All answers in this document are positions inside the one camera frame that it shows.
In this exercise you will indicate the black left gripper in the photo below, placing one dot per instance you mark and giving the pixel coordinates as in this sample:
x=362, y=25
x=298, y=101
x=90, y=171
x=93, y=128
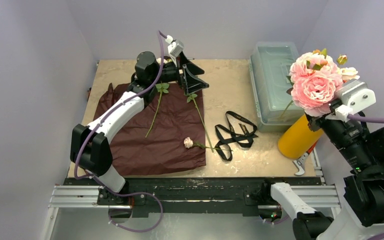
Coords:
x=191, y=82

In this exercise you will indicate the dark red wrapping paper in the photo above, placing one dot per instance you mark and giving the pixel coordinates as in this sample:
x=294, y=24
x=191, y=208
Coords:
x=163, y=151

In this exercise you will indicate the black printed ribbon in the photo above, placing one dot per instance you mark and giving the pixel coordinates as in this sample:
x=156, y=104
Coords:
x=227, y=135

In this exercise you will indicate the small cream rose stem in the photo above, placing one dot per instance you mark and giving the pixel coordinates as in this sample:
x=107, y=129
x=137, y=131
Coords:
x=189, y=143

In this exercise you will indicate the pink peony flower stem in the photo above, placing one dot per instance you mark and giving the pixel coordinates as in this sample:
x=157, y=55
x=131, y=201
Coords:
x=314, y=79

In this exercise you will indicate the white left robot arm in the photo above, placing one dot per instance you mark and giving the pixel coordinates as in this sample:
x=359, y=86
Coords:
x=90, y=144

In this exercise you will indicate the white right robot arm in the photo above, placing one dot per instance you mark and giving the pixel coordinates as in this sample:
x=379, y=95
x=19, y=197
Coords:
x=360, y=140

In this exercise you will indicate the yellow cylinder vase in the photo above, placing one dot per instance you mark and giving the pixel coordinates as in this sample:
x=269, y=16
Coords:
x=298, y=139

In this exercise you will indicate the clear plastic storage box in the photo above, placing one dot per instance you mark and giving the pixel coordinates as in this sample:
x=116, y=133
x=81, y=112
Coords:
x=269, y=67

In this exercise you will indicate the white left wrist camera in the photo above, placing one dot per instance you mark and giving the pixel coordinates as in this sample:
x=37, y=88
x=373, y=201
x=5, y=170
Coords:
x=175, y=47

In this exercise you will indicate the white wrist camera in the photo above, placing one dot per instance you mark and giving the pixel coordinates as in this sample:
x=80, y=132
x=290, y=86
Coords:
x=351, y=98
x=175, y=47

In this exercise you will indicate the black table edge rail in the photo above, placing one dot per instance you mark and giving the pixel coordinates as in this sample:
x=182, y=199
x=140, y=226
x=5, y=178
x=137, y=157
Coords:
x=199, y=195

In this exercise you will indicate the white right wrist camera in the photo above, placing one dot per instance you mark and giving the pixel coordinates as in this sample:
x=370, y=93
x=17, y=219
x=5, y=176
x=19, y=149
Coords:
x=351, y=98

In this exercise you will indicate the aluminium frame rail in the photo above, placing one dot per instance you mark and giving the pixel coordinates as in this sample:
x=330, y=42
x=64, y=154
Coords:
x=87, y=196

